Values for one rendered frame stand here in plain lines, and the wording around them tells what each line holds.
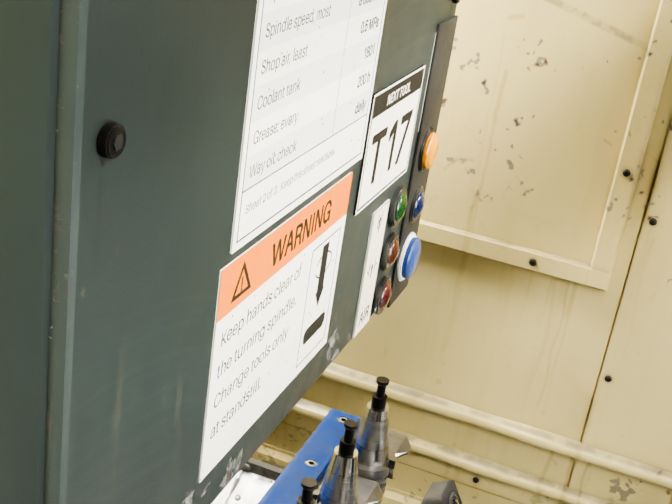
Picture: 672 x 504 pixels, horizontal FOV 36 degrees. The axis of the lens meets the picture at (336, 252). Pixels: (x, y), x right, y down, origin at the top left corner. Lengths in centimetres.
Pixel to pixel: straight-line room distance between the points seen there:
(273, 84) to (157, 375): 12
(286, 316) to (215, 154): 15
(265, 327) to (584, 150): 97
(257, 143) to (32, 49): 14
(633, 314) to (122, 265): 119
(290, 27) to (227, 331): 13
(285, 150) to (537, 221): 102
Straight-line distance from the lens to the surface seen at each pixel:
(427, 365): 158
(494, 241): 146
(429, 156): 69
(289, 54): 43
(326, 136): 49
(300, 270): 51
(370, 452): 119
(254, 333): 47
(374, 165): 59
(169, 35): 33
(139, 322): 36
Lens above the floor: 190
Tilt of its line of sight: 23 degrees down
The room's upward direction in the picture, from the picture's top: 9 degrees clockwise
